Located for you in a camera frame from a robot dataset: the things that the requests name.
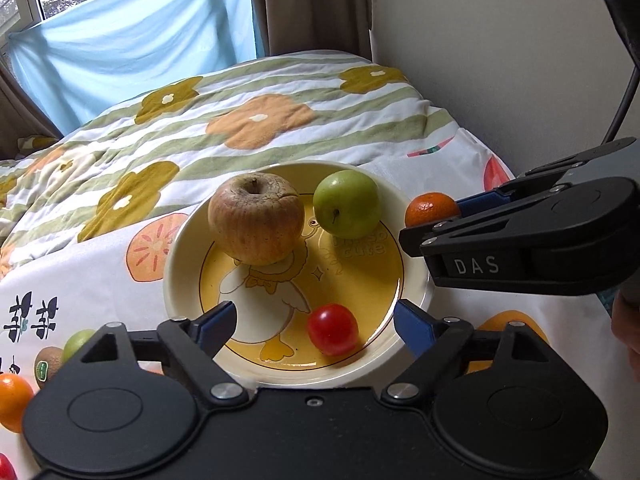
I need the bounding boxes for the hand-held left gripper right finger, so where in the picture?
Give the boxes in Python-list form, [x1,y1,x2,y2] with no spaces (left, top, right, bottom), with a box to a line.
[381,299,551,406]

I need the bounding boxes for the green striped floral blanket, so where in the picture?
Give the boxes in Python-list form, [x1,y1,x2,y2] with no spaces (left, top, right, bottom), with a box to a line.
[0,50,458,281]

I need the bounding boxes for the yellow duck print plate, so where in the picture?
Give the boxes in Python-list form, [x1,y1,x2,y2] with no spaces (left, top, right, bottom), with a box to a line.
[164,161,435,386]

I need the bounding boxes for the brown kiwi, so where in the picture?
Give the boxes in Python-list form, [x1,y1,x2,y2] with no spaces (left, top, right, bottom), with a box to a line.
[34,346,66,391]

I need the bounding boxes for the yellow floral pillow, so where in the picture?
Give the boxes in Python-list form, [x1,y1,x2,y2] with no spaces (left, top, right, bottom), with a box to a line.
[17,135,58,156]

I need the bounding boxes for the small green apple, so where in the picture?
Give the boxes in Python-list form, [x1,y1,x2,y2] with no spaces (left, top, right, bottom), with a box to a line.
[313,170,382,240]

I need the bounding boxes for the brown curtain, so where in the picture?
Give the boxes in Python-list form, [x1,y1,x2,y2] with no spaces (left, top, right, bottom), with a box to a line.
[245,0,381,61]
[0,50,63,161]

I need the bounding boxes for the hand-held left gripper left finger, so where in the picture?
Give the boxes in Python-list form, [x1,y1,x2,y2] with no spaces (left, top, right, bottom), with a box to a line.
[60,301,251,408]

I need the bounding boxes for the large green apple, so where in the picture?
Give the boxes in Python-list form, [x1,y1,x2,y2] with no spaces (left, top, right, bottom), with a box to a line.
[62,329,98,363]

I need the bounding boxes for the red cherry tomato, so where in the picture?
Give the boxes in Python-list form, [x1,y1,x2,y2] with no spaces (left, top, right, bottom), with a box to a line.
[307,303,359,357]

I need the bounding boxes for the wrinkled brown apple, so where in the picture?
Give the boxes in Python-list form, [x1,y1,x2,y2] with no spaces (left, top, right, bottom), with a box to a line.
[207,172,306,267]

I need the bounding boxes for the person's right hand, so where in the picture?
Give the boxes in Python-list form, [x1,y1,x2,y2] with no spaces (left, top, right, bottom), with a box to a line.
[611,291,640,358]

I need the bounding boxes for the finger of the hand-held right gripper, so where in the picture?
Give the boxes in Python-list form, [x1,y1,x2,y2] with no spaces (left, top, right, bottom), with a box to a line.
[398,186,573,259]
[456,138,640,217]

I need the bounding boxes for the light blue hanging cloth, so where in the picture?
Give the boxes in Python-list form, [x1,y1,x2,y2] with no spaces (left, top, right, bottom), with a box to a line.
[7,0,266,136]

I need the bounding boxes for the white fruit printed cloth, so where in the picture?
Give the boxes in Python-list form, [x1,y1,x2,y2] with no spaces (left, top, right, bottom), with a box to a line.
[0,125,618,480]

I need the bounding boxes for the orange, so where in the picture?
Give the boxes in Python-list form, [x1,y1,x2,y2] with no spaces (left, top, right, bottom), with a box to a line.
[0,373,36,433]

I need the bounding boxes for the small mandarin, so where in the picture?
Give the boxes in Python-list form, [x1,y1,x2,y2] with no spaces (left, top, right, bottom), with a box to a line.
[404,192,462,228]

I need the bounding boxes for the black cable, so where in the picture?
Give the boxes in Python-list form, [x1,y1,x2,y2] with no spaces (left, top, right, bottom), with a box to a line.
[600,0,640,146]

